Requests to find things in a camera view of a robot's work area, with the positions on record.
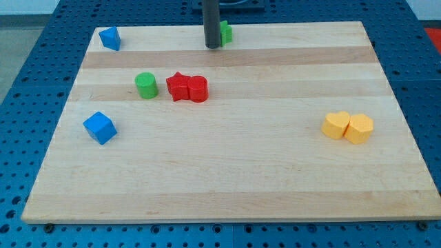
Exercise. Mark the green star block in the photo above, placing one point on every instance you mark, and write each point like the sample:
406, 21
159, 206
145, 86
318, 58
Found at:
226, 33

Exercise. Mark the red star block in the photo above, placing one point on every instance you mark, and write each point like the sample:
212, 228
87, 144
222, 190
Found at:
177, 86

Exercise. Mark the red cylinder block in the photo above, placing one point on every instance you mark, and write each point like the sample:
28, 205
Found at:
198, 89

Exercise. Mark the light wooden board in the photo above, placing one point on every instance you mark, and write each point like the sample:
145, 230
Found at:
252, 152

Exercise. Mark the green cylinder block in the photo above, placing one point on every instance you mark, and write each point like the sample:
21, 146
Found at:
146, 85

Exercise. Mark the yellow heart block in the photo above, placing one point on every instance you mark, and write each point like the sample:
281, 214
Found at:
335, 124

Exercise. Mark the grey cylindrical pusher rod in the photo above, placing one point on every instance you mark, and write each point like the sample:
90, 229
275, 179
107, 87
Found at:
211, 23

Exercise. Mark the blue cube block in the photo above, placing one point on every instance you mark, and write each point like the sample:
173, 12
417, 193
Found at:
100, 128

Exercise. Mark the yellow hexagon block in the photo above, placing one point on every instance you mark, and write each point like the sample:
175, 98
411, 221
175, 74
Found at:
359, 129

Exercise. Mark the blue triangle block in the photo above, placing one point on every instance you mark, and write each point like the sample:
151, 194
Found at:
110, 38

